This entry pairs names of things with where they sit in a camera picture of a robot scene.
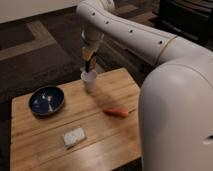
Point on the white sponge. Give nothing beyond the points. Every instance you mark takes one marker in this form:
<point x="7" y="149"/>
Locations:
<point x="73" y="137"/>

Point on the dark blue bowl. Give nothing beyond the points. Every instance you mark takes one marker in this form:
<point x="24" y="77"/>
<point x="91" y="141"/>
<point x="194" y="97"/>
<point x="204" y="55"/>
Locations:
<point x="46" y="101"/>

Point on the black cabinet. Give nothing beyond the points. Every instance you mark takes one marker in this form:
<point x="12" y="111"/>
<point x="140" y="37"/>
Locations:
<point x="191" y="19"/>

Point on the white ceramic cup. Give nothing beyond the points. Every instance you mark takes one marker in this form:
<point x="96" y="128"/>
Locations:
<point x="89" y="80"/>

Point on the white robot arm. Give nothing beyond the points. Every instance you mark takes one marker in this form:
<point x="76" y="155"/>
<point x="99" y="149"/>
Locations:
<point x="175" y="107"/>

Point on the orange carrot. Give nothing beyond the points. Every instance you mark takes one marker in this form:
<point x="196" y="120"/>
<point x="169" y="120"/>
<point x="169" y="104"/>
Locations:
<point x="118" y="112"/>

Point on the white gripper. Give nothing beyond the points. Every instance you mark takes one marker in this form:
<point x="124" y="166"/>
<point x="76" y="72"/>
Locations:
<point x="92" y="39"/>

